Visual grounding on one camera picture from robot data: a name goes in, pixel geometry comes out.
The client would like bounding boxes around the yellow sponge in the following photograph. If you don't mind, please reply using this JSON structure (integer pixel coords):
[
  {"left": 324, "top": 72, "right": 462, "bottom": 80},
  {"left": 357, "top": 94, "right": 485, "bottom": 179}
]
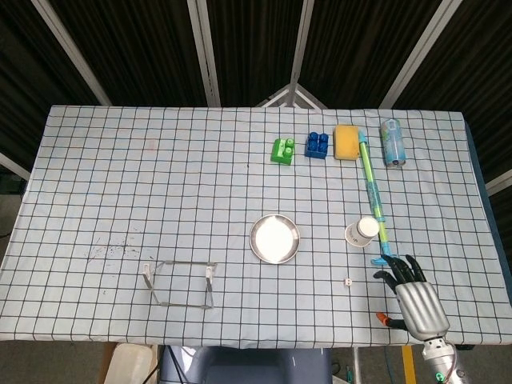
[{"left": 333, "top": 124, "right": 361, "bottom": 162}]

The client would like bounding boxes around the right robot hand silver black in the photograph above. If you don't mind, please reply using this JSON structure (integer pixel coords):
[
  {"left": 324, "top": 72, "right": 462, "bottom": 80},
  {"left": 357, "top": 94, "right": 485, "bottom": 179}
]
[{"left": 373, "top": 254, "right": 450, "bottom": 341}]

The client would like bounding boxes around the blue grey robot torso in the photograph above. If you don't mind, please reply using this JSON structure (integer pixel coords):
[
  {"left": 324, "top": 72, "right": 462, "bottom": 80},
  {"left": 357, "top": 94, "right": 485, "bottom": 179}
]
[{"left": 159, "top": 346, "right": 333, "bottom": 384}]

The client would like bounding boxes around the green toy brick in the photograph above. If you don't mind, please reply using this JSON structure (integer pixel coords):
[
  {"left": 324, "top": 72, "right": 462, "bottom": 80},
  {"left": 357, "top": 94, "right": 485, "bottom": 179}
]
[{"left": 270, "top": 136, "right": 297, "bottom": 166}]

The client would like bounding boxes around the white paper cup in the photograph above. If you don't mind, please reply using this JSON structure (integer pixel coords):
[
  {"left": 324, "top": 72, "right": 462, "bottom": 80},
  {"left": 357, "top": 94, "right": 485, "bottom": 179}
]
[{"left": 344, "top": 216, "right": 381, "bottom": 248}]

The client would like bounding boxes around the metal table leg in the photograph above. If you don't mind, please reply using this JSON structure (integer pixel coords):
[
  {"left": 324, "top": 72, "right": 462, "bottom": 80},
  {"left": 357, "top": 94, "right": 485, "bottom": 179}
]
[{"left": 351, "top": 346, "right": 363, "bottom": 384}]

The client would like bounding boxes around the cream plastic container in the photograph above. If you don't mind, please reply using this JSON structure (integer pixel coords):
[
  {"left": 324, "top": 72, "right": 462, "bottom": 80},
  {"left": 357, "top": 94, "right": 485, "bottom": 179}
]
[{"left": 104, "top": 342, "right": 159, "bottom": 384}]

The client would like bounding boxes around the checked light blue tablecloth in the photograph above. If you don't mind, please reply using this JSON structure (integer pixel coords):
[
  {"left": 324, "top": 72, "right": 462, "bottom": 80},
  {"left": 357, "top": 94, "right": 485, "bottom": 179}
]
[{"left": 0, "top": 104, "right": 512, "bottom": 347}]

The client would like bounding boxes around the blue toy brick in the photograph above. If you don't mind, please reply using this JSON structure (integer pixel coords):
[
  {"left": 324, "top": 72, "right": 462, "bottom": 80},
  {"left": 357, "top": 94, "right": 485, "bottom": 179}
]
[{"left": 304, "top": 131, "right": 329, "bottom": 159}]

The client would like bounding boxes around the black cable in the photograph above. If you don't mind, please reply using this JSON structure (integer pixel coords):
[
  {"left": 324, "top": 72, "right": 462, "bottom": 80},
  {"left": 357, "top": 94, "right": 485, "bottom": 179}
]
[{"left": 166, "top": 346, "right": 189, "bottom": 384}]

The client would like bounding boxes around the grey metal folding stand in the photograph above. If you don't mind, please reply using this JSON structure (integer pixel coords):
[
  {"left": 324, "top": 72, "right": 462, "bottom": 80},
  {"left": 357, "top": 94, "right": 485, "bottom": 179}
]
[{"left": 141, "top": 260, "right": 218, "bottom": 311}]

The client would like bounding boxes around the light blue drink can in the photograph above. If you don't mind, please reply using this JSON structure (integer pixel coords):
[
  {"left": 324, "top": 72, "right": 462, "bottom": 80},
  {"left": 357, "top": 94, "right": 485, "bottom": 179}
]
[{"left": 379, "top": 118, "right": 408, "bottom": 168}]

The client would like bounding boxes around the round metal plate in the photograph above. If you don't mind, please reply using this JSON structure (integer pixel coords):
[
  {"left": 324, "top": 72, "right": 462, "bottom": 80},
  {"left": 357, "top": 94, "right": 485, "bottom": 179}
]
[{"left": 249, "top": 214, "right": 302, "bottom": 264}]

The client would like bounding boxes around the white triangular frame foot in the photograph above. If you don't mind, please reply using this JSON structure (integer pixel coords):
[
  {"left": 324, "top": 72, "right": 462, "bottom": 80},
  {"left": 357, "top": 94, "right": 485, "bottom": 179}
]
[{"left": 255, "top": 83, "right": 329, "bottom": 110}]

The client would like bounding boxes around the white partition frame post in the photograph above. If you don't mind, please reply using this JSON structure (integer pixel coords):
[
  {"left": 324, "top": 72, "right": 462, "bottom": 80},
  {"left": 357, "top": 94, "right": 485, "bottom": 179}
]
[
  {"left": 30, "top": 0, "right": 113, "bottom": 107},
  {"left": 0, "top": 151, "right": 32, "bottom": 179},
  {"left": 378, "top": 0, "right": 457, "bottom": 109},
  {"left": 288, "top": 0, "right": 316, "bottom": 107},
  {"left": 486, "top": 170, "right": 512, "bottom": 197},
  {"left": 186, "top": 0, "right": 222, "bottom": 107}
]

